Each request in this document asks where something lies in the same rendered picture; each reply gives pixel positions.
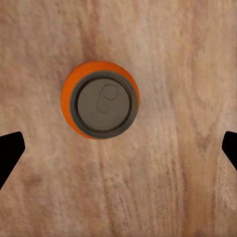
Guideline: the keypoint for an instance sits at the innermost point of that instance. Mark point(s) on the can of soda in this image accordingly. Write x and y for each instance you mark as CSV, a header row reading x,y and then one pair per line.
x,y
100,100

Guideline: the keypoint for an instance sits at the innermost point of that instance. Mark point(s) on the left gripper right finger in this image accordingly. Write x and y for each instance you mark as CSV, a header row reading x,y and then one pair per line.
x,y
229,146

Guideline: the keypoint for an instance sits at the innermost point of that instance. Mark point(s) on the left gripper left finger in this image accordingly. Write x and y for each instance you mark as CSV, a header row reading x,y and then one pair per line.
x,y
12,147

